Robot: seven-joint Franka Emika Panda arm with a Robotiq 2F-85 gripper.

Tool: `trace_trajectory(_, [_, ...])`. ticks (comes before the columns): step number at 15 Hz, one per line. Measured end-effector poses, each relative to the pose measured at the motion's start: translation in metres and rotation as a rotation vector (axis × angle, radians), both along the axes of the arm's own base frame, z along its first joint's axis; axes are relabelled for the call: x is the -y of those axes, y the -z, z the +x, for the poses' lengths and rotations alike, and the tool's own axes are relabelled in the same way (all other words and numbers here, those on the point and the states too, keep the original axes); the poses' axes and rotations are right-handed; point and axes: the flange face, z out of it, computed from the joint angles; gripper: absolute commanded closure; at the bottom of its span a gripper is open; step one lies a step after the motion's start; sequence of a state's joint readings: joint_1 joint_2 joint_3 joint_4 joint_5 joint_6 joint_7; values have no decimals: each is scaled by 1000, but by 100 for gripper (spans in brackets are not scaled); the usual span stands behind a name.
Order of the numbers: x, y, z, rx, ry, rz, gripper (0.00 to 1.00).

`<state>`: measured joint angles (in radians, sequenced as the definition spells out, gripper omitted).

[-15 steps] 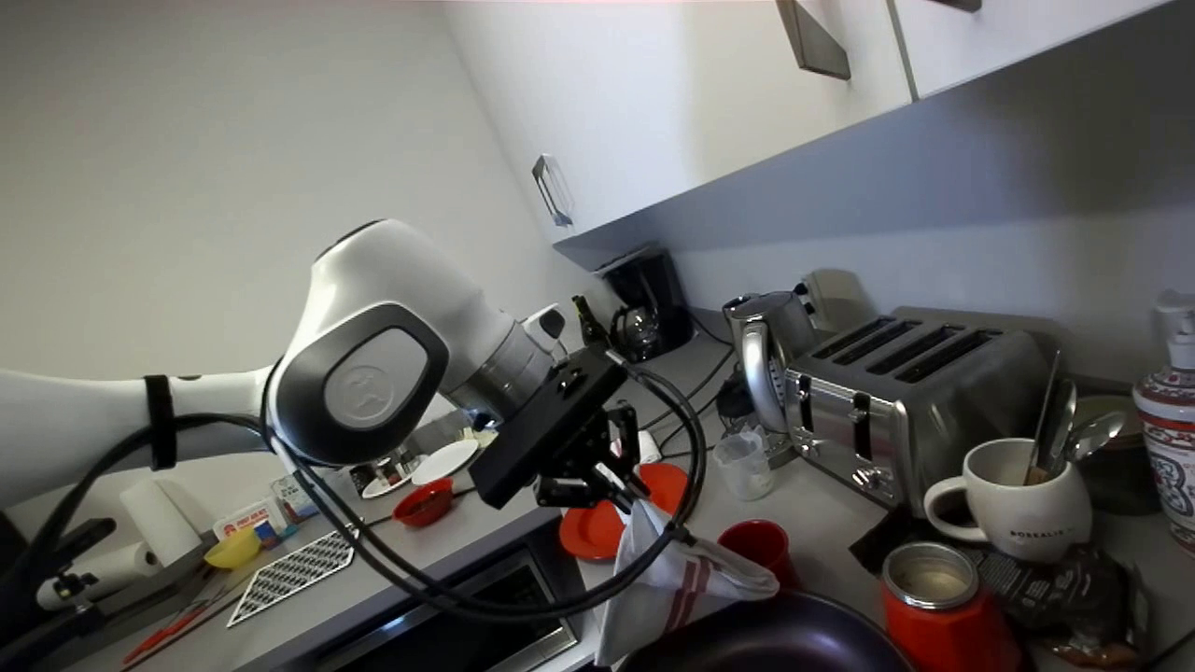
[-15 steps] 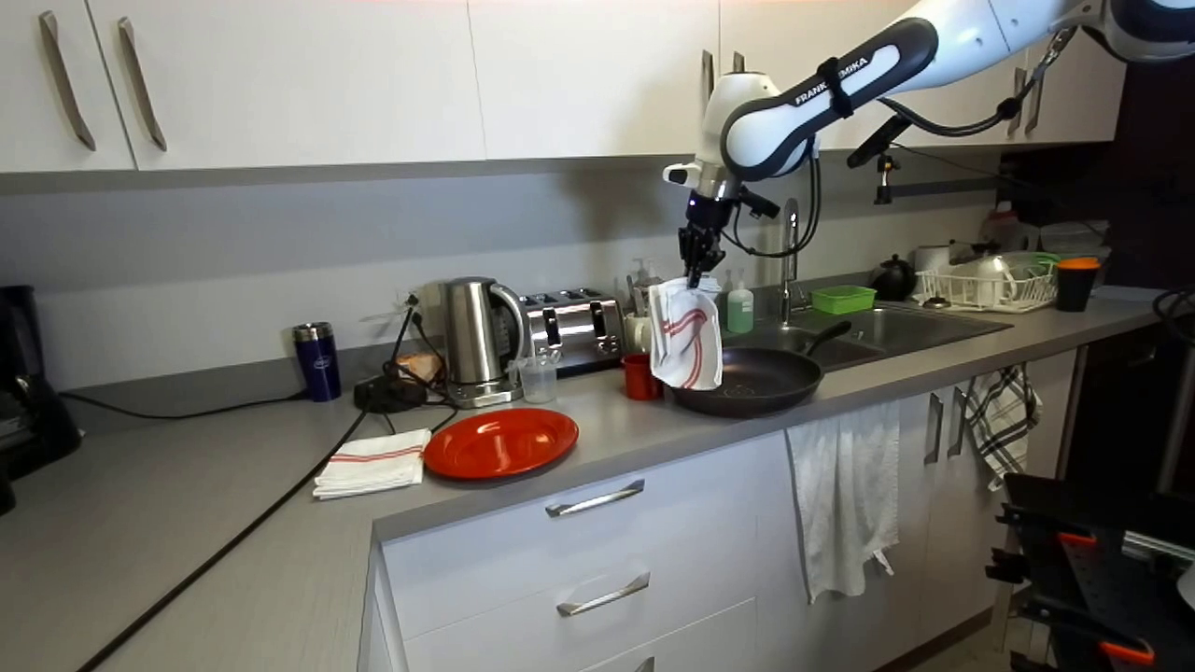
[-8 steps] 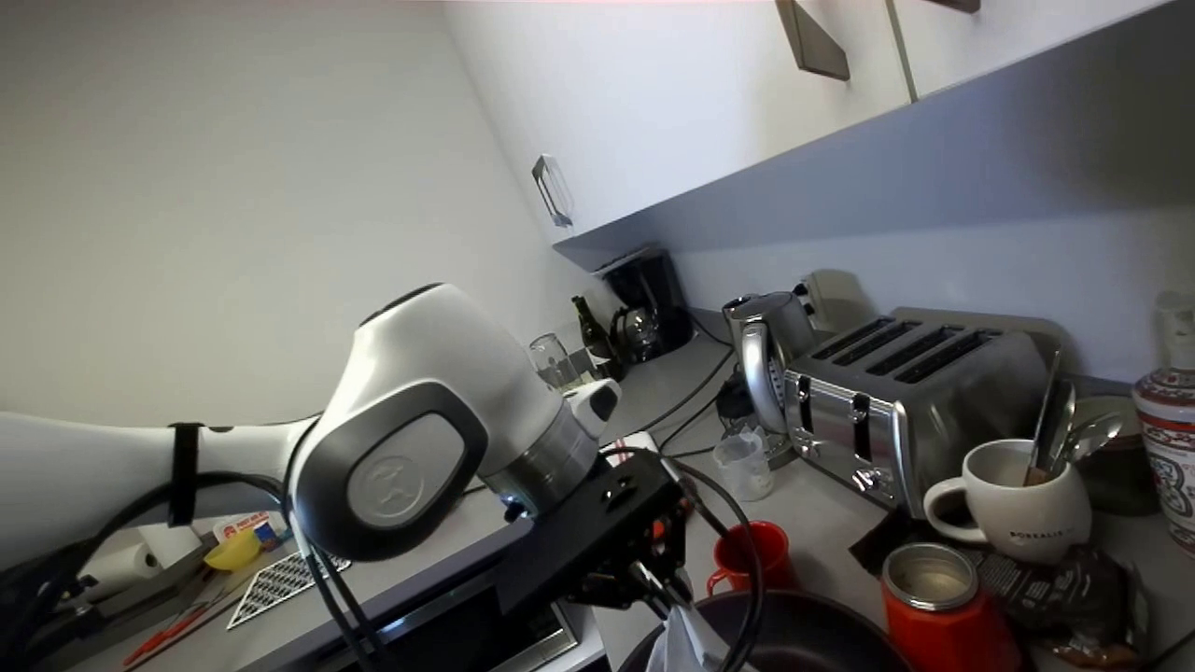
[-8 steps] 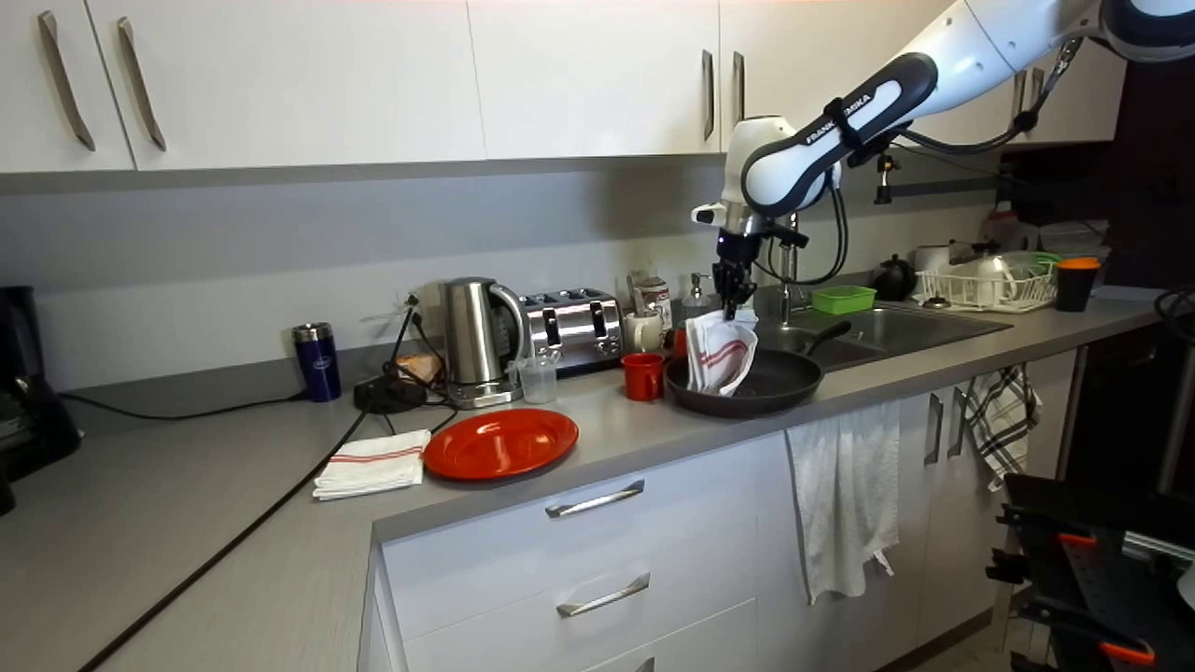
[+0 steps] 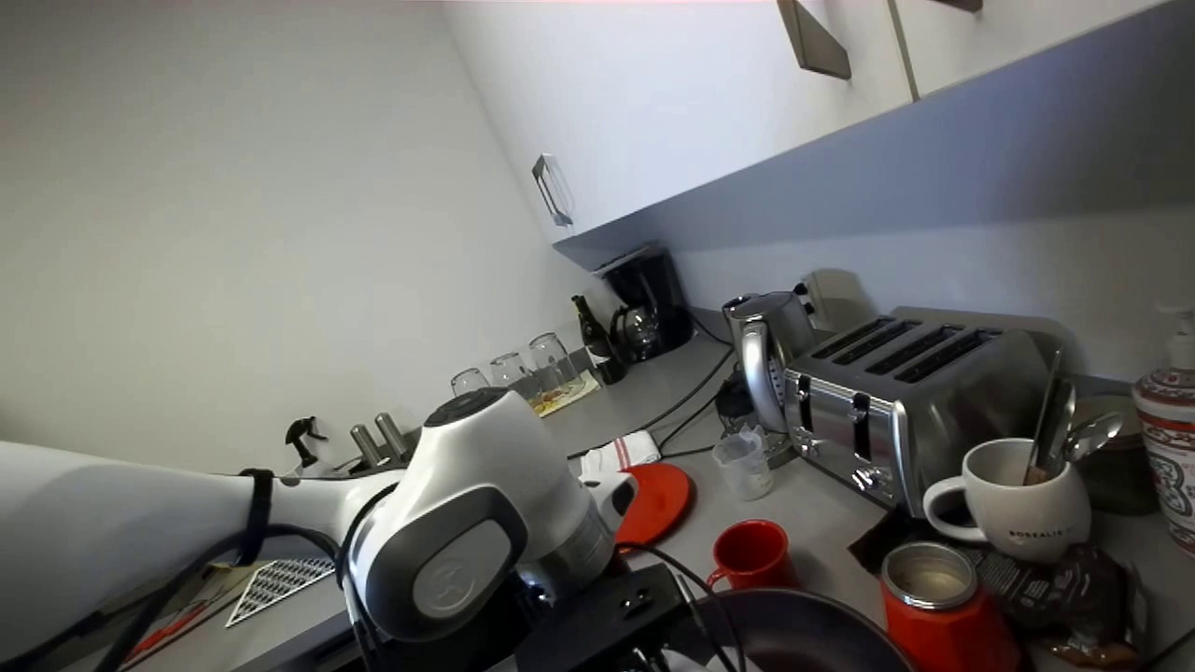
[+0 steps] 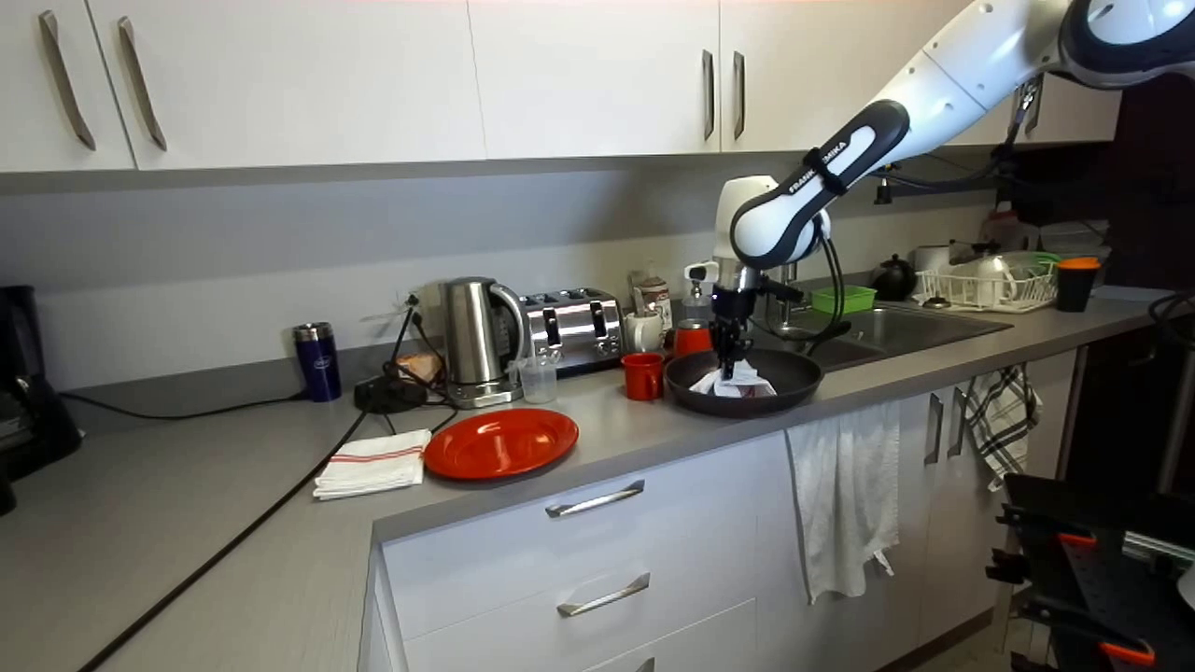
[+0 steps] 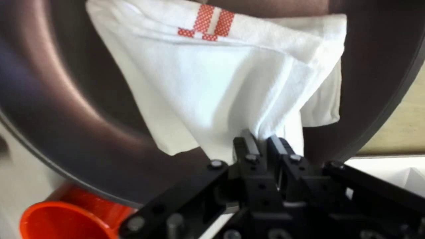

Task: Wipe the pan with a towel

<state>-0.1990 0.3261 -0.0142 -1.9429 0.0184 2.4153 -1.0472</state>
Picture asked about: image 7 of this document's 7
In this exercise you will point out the white towel with red stripe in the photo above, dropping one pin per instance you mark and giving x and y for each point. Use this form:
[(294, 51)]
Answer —
[(213, 80)]

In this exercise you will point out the black frying pan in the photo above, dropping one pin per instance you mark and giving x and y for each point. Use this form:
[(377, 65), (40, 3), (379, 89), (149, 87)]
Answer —
[(53, 88)]

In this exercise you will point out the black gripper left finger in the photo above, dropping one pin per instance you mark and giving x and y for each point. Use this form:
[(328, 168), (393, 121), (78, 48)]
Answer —
[(246, 146)]

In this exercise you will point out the red cup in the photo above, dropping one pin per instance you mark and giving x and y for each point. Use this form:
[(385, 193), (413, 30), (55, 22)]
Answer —
[(71, 219)]

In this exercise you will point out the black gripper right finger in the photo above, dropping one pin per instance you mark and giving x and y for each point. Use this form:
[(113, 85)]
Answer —
[(279, 149)]

